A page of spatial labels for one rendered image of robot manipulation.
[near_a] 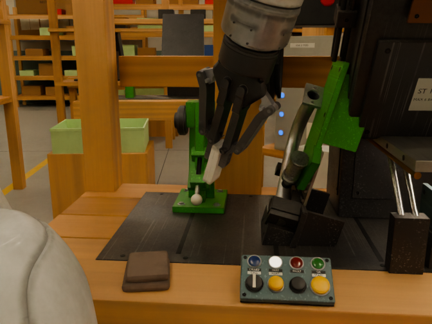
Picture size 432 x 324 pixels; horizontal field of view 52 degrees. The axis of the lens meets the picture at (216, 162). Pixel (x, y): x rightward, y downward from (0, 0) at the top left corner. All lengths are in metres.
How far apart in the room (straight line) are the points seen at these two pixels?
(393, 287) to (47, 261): 0.63
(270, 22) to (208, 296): 0.45
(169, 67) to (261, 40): 0.82
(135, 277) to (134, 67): 0.75
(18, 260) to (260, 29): 0.36
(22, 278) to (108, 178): 1.03
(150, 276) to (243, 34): 0.43
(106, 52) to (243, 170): 0.51
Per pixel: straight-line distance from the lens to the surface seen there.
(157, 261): 0.81
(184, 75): 1.34
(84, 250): 1.00
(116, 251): 0.93
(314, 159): 0.86
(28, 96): 10.99
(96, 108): 1.32
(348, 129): 0.90
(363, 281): 0.85
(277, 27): 0.55
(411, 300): 0.82
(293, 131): 1.02
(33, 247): 0.35
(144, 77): 1.36
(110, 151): 1.33
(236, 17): 0.55
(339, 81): 0.87
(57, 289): 0.35
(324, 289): 0.74
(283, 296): 0.74
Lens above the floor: 1.30
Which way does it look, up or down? 14 degrees down
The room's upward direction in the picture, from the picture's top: straight up
